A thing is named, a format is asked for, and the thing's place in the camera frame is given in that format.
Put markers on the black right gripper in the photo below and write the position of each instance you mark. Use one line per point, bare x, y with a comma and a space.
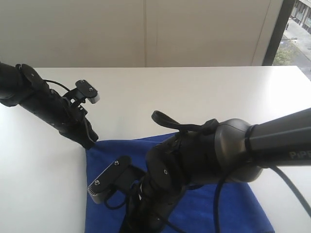
144, 208

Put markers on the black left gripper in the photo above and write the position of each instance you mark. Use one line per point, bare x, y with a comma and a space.
78, 128

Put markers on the blue microfiber towel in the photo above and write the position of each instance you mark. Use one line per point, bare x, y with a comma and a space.
239, 210

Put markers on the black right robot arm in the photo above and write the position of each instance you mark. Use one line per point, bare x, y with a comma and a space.
232, 151

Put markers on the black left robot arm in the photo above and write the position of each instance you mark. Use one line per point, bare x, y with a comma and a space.
22, 85

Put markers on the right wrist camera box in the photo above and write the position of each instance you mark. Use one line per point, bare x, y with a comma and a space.
117, 176

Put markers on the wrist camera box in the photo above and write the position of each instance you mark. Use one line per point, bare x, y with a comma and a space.
117, 176
86, 91

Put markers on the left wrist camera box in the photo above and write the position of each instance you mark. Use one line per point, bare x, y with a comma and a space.
86, 91

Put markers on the black window frame post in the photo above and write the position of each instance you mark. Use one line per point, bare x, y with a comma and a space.
279, 28

